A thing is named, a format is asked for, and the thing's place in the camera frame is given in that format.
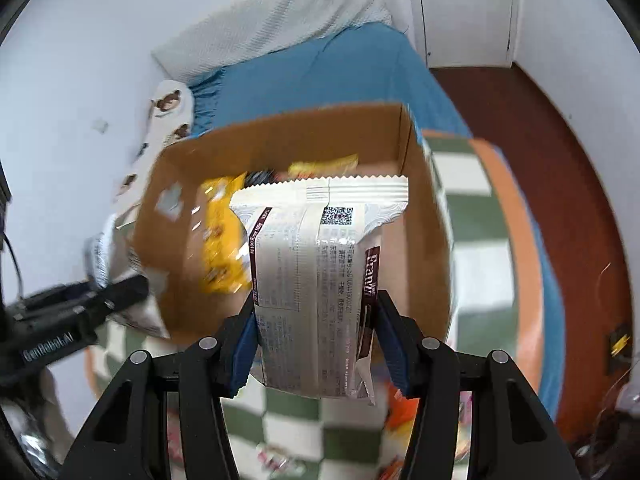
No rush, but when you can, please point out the blue bed sheet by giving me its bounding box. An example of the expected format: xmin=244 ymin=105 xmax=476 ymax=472
xmin=191 ymin=23 xmax=565 ymax=414

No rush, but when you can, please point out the white bear print pillow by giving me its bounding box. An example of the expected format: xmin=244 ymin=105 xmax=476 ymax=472
xmin=114 ymin=80 xmax=194 ymax=226

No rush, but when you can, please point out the grey white pillow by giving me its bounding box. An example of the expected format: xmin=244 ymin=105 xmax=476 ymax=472
xmin=152 ymin=0 xmax=401 ymax=84

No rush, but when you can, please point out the cardboard milk carton box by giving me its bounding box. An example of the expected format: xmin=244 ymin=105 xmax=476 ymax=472
xmin=130 ymin=102 xmax=457 ymax=356

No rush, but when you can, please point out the yellow snack bag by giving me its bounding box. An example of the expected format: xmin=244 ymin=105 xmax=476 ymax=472
xmin=201 ymin=174 xmax=250 ymax=294

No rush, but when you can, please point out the yellow black snack packet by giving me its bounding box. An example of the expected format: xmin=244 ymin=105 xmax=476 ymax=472
xmin=286 ymin=155 xmax=359 ymax=180

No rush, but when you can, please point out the green white checkered blanket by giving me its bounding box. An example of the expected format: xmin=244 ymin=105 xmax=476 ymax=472
xmin=84 ymin=134 xmax=547 ymax=480

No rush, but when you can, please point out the orange chips bag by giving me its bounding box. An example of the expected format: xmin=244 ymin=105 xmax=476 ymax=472
xmin=378 ymin=382 xmax=419 ymax=479

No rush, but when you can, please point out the grey snack packet with barcode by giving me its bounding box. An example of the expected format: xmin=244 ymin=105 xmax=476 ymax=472
xmin=84 ymin=209 xmax=169 ymax=339

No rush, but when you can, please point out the white door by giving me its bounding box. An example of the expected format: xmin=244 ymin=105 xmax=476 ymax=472
xmin=410 ymin=0 xmax=521 ymax=68

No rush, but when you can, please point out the white brown Franzzi cookie packet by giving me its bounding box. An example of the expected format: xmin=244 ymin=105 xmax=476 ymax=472
xmin=230 ymin=176 xmax=409 ymax=401

